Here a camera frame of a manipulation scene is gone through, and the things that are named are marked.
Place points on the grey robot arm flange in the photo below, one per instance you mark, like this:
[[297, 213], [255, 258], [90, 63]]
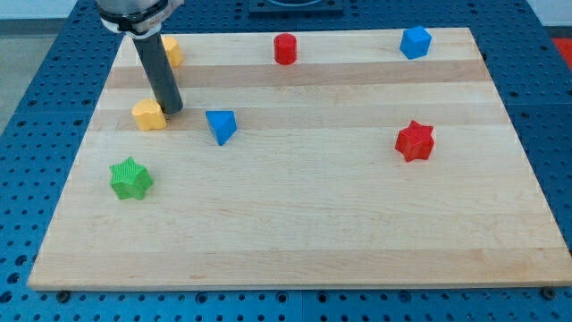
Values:
[[136, 18]]

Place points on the blue triangle block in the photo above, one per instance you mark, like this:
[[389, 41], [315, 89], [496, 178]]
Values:
[[222, 124]]

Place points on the wooden board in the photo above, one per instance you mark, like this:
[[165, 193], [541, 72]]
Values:
[[309, 192]]

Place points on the red cylinder block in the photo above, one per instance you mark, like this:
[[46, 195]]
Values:
[[285, 47]]

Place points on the red star block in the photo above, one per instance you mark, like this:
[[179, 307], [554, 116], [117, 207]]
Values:
[[415, 142]]

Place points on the yellow heart block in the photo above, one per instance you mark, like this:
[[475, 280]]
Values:
[[148, 115]]

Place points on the green star block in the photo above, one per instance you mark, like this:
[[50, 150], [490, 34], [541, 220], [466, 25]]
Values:
[[130, 180]]

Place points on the yellow block behind rod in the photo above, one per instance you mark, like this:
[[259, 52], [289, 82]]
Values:
[[173, 50]]

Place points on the blue cube block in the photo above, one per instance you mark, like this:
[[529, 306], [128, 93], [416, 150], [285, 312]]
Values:
[[415, 42]]

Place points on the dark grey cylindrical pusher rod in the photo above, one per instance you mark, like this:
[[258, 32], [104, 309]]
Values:
[[159, 73]]

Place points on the blue perforated table plate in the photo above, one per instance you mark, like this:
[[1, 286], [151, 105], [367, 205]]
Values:
[[44, 134]]

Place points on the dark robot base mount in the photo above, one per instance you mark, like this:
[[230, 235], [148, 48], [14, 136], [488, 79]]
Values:
[[256, 7]]

